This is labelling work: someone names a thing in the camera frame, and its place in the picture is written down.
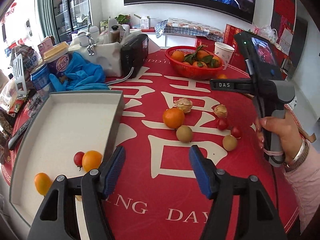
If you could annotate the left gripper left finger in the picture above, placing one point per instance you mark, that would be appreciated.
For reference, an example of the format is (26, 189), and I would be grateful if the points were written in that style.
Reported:
(56, 217)

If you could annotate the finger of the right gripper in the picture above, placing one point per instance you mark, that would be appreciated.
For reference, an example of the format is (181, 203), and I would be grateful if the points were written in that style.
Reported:
(242, 86)

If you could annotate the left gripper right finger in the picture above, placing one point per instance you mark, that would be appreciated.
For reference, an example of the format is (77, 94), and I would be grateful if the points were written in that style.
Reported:
(257, 215)

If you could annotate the small orange kumquat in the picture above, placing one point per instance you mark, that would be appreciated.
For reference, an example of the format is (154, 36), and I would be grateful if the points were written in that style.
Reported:
(91, 160)
(42, 183)

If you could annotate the red cherry tomato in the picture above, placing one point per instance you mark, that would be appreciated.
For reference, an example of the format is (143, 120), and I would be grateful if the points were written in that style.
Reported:
(78, 159)
(222, 124)
(236, 132)

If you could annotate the brown longan fruit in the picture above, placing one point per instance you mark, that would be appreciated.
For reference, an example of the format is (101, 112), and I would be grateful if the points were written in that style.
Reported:
(229, 143)
(184, 134)

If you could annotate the large orange mandarin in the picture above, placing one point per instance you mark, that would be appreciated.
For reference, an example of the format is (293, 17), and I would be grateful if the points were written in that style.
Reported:
(173, 118)

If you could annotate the pink sleeved forearm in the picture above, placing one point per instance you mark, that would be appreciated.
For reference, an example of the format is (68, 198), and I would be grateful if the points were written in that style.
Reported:
(305, 183)

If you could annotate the person right hand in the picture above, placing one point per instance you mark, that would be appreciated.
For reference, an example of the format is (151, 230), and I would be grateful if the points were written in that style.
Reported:
(286, 129)

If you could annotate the orange beside basket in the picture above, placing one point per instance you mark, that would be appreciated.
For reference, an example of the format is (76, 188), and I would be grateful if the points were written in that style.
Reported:
(221, 76)

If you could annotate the red gift box stack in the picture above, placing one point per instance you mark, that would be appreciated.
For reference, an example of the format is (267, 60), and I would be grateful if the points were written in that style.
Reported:
(237, 60)

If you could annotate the white floral paper cup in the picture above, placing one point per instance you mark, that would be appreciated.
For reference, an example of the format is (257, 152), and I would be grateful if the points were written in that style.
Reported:
(225, 52)

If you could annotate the red plastic fruit basket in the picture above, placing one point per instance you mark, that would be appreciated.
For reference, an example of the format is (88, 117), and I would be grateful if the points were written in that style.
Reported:
(195, 63)

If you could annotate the long wooden back scratcher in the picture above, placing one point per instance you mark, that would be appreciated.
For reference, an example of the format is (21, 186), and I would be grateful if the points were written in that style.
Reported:
(312, 138)

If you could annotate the black remote control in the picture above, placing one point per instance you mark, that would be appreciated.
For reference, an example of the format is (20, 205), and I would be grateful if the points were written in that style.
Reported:
(24, 121)

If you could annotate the grey white tray box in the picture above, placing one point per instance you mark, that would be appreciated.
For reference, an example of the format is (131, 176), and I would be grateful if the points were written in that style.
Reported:
(66, 123)

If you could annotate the black radio device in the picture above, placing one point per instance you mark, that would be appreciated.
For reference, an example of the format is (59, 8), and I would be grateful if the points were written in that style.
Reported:
(133, 55)

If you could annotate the white foam box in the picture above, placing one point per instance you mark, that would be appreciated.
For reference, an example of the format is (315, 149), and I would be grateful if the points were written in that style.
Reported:
(96, 49)

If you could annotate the blue drink can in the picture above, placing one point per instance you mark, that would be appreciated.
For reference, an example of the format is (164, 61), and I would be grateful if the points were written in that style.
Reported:
(41, 81)

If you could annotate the blue rubber gloves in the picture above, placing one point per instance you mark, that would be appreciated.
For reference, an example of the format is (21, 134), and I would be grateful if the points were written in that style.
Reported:
(80, 75)

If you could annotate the white slotted spatula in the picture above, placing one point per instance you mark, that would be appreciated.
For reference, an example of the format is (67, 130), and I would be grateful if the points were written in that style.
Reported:
(18, 73)

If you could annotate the purple milk tea cup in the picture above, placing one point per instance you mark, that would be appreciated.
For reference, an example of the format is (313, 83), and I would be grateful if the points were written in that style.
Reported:
(57, 59)

